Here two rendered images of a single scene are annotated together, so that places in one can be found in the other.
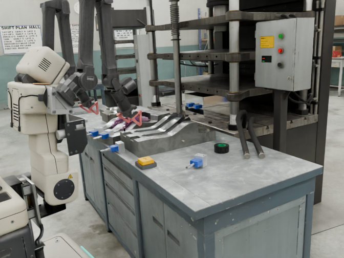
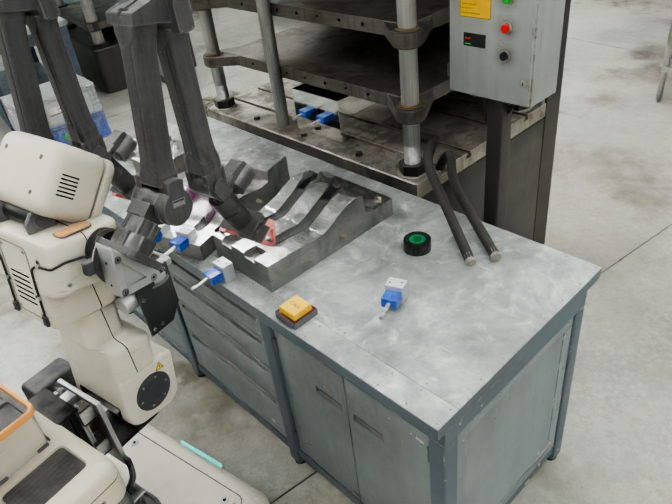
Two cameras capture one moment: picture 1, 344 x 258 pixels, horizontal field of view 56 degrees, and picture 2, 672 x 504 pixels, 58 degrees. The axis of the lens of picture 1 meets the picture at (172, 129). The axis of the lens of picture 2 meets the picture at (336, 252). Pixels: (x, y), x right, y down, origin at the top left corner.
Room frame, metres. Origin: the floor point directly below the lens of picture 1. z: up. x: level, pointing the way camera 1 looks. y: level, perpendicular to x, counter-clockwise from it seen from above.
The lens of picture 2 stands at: (0.25, 0.24, 1.84)
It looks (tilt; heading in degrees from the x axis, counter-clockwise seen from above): 35 degrees down; 349
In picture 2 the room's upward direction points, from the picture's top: 8 degrees counter-clockwise
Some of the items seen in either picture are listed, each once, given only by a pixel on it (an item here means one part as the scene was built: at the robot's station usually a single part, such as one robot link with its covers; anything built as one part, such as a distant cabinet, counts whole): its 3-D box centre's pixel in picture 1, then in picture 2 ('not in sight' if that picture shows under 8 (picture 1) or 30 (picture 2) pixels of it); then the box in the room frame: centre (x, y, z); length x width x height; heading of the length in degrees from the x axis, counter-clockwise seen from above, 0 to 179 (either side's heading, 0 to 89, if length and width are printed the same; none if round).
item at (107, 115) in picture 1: (116, 115); (165, 161); (2.52, 0.44, 0.84); 0.20 x 0.15 x 0.07; 119
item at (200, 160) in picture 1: (194, 163); (390, 301); (1.40, -0.10, 0.83); 0.13 x 0.05 x 0.05; 141
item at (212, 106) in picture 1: (218, 101); (359, 94); (2.69, -0.41, 0.87); 0.50 x 0.27 x 0.17; 119
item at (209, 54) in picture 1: (223, 61); (360, 9); (2.76, -0.46, 1.20); 1.29 x 0.83 x 0.19; 29
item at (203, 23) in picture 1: (222, 30); not in sight; (2.76, -0.46, 1.45); 1.29 x 0.82 x 0.19; 29
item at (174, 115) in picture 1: (164, 124); (297, 205); (1.83, 0.04, 0.92); 0.35 x 0.16 x 0.09; 119
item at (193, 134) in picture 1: (167, 132); (305, 217); (1.83, 0.03, 0.87); 0.50 x 0.26 x 0.14; 119
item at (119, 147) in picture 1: (111, 148); (210, 277); (1.69, 0.34, 0.83); 0.13 x 0.05 x 0.05; 119
